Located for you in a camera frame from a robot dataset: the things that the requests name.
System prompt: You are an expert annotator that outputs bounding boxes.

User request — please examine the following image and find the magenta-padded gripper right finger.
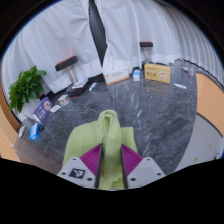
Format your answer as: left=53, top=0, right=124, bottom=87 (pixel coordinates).
left=120, top=143, right=167, bottom=190

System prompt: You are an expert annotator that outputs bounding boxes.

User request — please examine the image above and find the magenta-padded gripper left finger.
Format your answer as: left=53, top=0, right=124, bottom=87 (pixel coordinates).
left=56, top=143, right=104, bottom=190

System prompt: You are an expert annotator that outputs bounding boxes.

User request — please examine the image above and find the light green towel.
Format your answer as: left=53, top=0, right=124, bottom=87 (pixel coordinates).
left=62, top=109, right=139, bottom=191

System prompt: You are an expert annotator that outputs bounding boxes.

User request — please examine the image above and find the white plastic packet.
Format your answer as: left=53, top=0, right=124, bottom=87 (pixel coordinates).
left=18, top=124, right=27, bottom=139

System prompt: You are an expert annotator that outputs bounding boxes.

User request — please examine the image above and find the purple cardboard box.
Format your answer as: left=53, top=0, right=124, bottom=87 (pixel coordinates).
left=31, top=96, right=54, bottom=125

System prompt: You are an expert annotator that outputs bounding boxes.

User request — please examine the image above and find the small white tube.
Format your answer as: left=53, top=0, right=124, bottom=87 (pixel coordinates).
left=88, top=82, right=98, bottom=93

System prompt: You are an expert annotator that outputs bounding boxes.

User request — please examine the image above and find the white booklet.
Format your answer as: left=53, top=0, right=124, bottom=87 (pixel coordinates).
left=71, top=77, right=89, bottom=90

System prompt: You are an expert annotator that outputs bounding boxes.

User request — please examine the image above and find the small white sachet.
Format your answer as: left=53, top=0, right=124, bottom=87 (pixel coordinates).
left=172, top=82, right=188, bottom=90

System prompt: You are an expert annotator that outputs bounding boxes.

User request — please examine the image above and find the small blue and white box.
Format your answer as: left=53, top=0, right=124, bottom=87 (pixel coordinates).
left=132, top=68, right=142, bottom=82

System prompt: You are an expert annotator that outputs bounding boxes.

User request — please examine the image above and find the green plant in white pot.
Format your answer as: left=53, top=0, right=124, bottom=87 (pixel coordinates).
left=8, top=65, right=48, bottom=123

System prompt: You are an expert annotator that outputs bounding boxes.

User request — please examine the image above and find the yellow box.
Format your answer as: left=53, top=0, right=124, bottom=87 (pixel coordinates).
left=143, top=63, right=172, bottom=84

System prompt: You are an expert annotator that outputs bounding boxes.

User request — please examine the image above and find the white and orange box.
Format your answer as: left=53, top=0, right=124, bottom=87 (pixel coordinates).
left=102, top=66, right=130, bottom=86

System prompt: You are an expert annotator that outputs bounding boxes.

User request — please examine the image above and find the bar stool with red-black seat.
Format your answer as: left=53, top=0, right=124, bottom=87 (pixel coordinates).
left=139, top=41, right=154, bottom=66
left=54, top=55, right=89, bottom=98

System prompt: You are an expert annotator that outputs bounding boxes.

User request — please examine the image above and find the white curtain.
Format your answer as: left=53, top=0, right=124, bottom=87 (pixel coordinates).
left=94, top=0, right=221, bottom=78
left=1, top=0, right=108, bottom=98

